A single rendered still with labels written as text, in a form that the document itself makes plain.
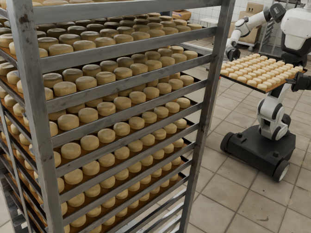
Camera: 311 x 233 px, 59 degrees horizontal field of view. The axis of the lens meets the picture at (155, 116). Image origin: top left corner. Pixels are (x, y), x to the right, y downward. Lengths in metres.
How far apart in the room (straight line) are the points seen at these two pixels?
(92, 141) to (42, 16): 0.37
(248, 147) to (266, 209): 0.55
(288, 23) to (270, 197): 1.33
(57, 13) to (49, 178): 0.35
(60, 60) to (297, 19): 1.90
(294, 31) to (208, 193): 1.36
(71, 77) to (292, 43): 1.84
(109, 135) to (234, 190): 1.73
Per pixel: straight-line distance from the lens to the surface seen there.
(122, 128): 0.83
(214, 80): 0.97
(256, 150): 2.58
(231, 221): 2.18
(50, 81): 0.70
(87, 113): 0.73
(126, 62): 0.82
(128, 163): 0.86
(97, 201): 0.87
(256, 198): 2.41
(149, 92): 0.85
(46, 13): 0.55
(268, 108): 2.40
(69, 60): 0.59
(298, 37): 2.28
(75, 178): 0.81
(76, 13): 0.58
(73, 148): 0.76
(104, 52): 0.63
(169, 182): 1.21
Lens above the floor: 1.61
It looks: 31 degrees down
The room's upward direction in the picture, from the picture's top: 5 degrees clockwise
